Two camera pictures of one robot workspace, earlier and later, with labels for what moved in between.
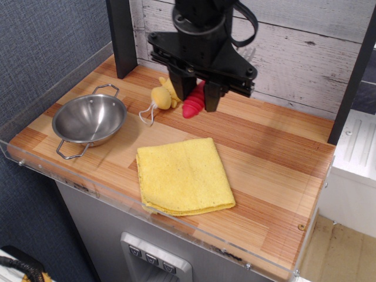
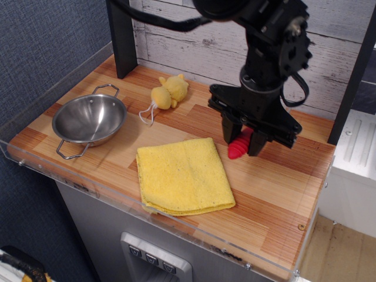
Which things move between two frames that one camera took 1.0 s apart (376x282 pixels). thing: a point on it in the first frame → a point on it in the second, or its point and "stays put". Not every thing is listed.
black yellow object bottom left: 26,263 stays put
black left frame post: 123,35 stays put
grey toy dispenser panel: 146,262 stays put
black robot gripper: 201,47 → 261,108
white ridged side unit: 349,197 stays put
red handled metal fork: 195,101 → 239,146
